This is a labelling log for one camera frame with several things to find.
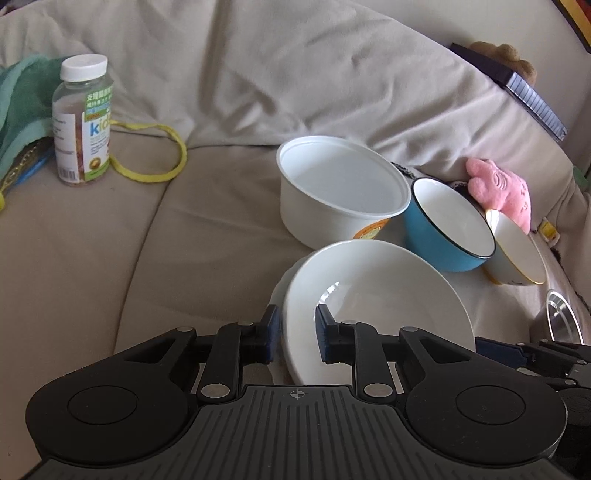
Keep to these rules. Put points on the blue enamel bowl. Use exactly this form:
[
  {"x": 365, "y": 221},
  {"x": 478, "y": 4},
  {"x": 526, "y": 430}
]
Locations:
[{"x": 429, "y": 240}]

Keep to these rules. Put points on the clear vitamin bottle white cap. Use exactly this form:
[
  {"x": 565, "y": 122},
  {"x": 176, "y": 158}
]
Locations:
[{"x": 81, "y": 138}]

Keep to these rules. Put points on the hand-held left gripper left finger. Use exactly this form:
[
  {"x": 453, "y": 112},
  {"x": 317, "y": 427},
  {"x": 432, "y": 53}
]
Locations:
[{"x": 272, "y": 334}]

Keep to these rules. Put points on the dark cover notebook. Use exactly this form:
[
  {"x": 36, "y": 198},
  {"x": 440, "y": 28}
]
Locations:
[{"x": 489, "y": 64}]

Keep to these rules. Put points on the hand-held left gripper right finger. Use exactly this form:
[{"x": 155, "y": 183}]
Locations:
[{"x": 323, "y": 337}]

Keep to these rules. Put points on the white plastic bowl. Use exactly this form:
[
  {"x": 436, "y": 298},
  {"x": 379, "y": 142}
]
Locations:
[{"x": 332, "y": 184}]

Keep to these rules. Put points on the pink plush toy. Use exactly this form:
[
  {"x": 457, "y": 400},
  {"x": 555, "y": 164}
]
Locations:
[{"x": 503, "y": 189}]

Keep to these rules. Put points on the small yellow object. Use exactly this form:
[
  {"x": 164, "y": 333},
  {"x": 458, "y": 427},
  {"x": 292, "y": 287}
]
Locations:
[{"x": 548, "y": 230}]

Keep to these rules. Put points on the white deep ceramic plate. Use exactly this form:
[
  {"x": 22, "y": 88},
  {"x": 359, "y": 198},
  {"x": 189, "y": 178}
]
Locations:
[{"x": 392, "y": 286}]

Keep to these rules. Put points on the stainless steel bowl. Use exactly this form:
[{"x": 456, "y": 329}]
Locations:
[{"x": 561, "y": 318}]

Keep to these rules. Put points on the brown plush toy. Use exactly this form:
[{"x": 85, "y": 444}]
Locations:
[{"x": 512, "y": 53}]

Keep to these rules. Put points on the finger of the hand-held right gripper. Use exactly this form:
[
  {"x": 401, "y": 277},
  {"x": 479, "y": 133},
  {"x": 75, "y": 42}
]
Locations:
[
  {"x": 565, "y": 350},
  {"x": 501, "y": 353}
]

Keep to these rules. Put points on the white gold-rimmed bowl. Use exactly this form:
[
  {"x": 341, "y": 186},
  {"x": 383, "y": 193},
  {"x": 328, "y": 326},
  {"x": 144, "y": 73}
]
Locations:
[{"x": 512, "y": 249}]

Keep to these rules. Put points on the green cloth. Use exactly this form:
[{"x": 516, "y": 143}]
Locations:
[{"x": 23, "y": 106}]

